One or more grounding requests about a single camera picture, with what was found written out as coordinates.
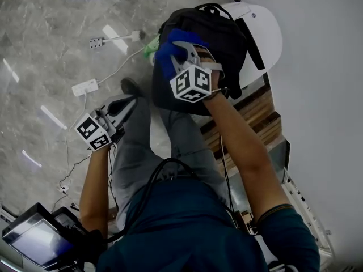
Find green plastic bottle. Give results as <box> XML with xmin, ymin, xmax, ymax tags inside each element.
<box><xmin>142</xmin><ymin>35</ymin><xmax>160</xmax><ymax>58</ymax></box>

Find wooden slatted platform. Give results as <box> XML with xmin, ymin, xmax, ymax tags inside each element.
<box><xmin>199</xmin><ymin>82</ymin><xmax>282</xmax><ymax>178</ymax></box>

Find dark grey metal panel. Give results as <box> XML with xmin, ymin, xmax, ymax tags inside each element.
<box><xmin>226</xmin><ymin>139</ymin><xmax>292</xmax><ymax>218</ymax></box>

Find white metal rail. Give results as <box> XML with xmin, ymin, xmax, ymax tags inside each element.
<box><xmin>282</xmin><ymin>167</ymin><xmax>337</xmax><ymax>265</ymax></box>

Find thick black cable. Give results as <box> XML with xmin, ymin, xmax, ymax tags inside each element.
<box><xmin>106</xmin><ymin>157</ymin><xmax>236</xmax><ymax>243</ymax></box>

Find person's left forearm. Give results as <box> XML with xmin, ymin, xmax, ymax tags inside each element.
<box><xmin>78</xmin><ymin>144</ymin><xmax>113</xmax><ymax>239</ymax></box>

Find person's teal shirt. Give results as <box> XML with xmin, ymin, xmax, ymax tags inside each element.
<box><xmin>95</xmin><ymin>177</ymin><xmax>321</xmax><ymax>272</ymax></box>

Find person's right forearm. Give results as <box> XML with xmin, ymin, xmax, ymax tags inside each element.
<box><xmin>201</xmin><ymin>91</ymin><xmax>296</xmax><ymax>223</ymax></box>

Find thin gripper cable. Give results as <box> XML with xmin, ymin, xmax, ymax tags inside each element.
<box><xmin>218</xmin><ymin>131</ymin><xmax>236</xmax><ymax>214</ymax></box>

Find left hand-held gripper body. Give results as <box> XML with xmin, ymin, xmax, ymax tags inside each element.
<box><xmin>74</xmin><ymin>108</ymin><xmax>126</xmax><ymax>152</ymax></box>

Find white smart toilet rounded lid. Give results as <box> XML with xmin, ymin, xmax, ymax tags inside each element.
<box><xmin>220</xmin><ymin>1</ymin><xmax>284</xmax><ymax>88</ymax></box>

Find person's right hand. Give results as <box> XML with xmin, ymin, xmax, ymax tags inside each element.
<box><xmin>196</xmin><ymin>48</ymin><xmax>229</xmax><ymax>96</ymax></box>

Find person's grey trousers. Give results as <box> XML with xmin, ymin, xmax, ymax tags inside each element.
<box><xmin>109</xmin><ymin>93</ymin><xmax>236</xmax><ymax>235</ymax></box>

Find person's left black shoe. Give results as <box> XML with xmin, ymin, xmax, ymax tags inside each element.
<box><xmin>120</xmin><ymin>77</ymin><xmax>144</xmax><ymax>98</ymax></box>

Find white-handled toilet brush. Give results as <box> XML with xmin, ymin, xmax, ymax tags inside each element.
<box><xmin>89</xmin><ymin>29</ymin><xmax>147</xmax><ymax>50</ymax></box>

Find black chest-mounted monitor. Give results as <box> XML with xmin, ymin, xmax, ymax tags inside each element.
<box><xmin>1</xmin><ymin>202</ymin><xmax>108</xmax><ymax>272</ymax></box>

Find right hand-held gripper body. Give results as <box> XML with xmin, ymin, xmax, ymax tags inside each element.
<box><xmin>169</xmin><ymin>57</ymin><xmax>225</xmax><ymax>104</ymax></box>

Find black backpack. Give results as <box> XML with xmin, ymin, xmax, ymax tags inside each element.
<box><xmin>151</xmin><ymin>3</ymin><xmax>266</xmax><ymax>117</ymax></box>

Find blue cleaning cloth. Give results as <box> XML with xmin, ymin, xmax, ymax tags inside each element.
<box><xmin>154</xmin><ymin>28</ymin><xmax>210</xmax><ymax>80</ymax></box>

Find white power cable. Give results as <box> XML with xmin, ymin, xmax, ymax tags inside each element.
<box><xmin>64</xmin><ymin>46</ymin><xmax>146</xmax><ymax>181</ymax></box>

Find white power strip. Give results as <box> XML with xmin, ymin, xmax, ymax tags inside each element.
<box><xmin>71</xmin><ymin>78</ymin><xmax>100</xmax><ymax>97</ymax></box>

